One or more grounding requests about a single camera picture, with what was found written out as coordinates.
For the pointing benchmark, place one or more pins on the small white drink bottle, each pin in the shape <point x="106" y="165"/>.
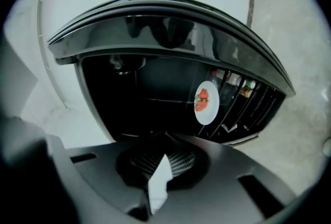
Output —
<point x="234" y="79"/>

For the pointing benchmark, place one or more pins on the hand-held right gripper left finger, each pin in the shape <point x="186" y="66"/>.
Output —
<point x="103" y="179"/>

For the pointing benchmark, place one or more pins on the orange label bottle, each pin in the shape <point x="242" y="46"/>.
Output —
<point x="247" y="89"/>

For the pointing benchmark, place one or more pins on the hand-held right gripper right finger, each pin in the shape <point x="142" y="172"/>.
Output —
<point x="219" y="192"/>

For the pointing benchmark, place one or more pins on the black mini fridge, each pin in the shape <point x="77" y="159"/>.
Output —
<point x="155" y="88"/>

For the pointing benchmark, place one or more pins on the white round plate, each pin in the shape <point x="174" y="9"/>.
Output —
<point x="210" y="114"/>

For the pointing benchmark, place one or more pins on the red strawberry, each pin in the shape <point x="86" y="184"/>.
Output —
<point x="199" y="107"/>
<point x="203" y="102"/>
<point x="204" y="93"/>

